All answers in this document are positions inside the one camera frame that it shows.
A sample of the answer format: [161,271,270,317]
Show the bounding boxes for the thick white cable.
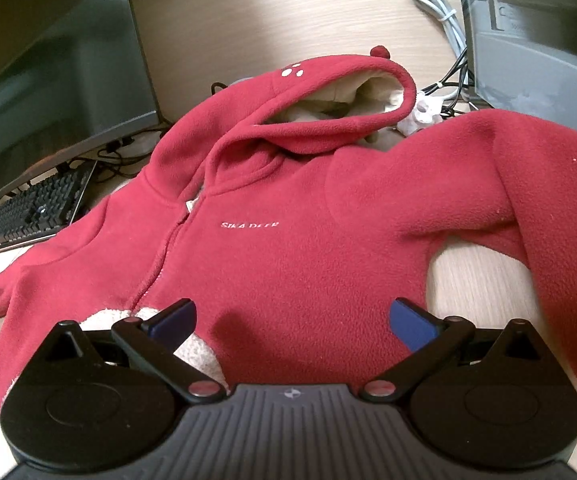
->
[392,0,469,61]

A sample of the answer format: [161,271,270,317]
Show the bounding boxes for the thin white looped cable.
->
[417,84,464,110]

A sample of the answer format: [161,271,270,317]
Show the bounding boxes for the red hooded fleece jacket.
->
[0,45,577,480]

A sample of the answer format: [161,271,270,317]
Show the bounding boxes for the black monitor cables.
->
[68,125,169,177]

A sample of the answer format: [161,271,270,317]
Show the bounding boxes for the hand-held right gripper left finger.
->
[43,298,226,404]

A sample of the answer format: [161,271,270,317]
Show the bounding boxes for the black curved monitor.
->
[0,0,162,213]

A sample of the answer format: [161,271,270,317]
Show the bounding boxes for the black keyboard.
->
[0,160,100,257]

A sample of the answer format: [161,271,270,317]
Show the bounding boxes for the grey computer tower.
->
[454,0,577,142]

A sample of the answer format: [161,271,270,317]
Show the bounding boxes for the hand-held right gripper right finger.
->
[361,298,544,403]

